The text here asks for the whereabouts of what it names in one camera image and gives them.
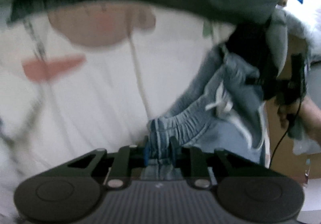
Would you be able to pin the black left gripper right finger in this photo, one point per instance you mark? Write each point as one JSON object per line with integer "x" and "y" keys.
{"x": 194, "y": 164}

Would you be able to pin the person's right hand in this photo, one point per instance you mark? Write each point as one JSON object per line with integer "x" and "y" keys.
{"x": 309, "y": 114}

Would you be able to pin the blue denim drawstring shorts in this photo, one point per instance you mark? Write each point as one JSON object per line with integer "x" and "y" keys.
{"x": 218, "y": 109}

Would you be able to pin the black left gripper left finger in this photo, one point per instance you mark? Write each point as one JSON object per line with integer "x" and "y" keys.
{"x": 127, "y": 164}

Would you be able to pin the white patterned bed sheet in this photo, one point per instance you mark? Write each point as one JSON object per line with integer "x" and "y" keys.
{"x": 91, "y": 76}

